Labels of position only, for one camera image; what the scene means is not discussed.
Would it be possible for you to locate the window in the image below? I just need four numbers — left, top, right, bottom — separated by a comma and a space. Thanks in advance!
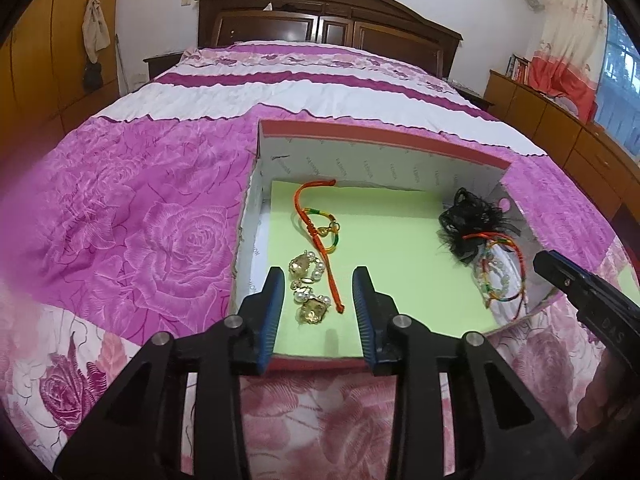
596, 10, 640, 159

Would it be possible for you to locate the rainbow cord bracelet with bell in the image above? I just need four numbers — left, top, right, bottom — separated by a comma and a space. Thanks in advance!
290, 178, 347, 316

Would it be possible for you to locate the wooden wardrobe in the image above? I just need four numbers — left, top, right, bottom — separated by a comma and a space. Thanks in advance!
1, 0, 118, 162

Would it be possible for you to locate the dark bedside table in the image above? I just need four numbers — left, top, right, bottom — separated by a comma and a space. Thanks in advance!
143, 52, 182, 80

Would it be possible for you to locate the hanging beige cloth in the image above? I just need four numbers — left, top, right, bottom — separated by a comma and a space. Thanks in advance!
81, 0, 111, 64

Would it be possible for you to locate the red rainbow cord bracelet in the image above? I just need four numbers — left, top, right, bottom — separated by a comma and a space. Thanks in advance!
462, 231, 530, 321

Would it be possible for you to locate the black hanging bag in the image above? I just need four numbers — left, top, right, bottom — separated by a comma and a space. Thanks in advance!
82, 61, 104, 93

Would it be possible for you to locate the jade bead bracelet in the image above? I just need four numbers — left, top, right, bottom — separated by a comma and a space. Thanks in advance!
473, 249, 514, 306

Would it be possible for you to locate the green foam sheet in box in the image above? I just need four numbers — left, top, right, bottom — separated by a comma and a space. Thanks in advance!
267, 181, 498, 358

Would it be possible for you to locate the wooden sideboard cabinet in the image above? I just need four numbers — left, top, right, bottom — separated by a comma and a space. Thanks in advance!
484, 70, 639, 220

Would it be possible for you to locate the pink cardboard box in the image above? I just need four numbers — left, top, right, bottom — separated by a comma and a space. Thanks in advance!
233, 119, 554, 370

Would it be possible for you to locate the green foam sheet on bed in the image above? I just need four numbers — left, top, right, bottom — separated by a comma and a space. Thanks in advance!
617, 264, 640, 306

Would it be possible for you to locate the floral red curtain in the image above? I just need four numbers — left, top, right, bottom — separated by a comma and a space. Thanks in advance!
527, 0, 608, 122

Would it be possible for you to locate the dark wooden headboard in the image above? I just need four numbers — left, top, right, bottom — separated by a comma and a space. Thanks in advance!
196, 0, 462, 78

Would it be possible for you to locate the black feather hair clip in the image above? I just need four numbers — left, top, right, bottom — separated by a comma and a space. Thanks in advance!
438, 188, 521, 266

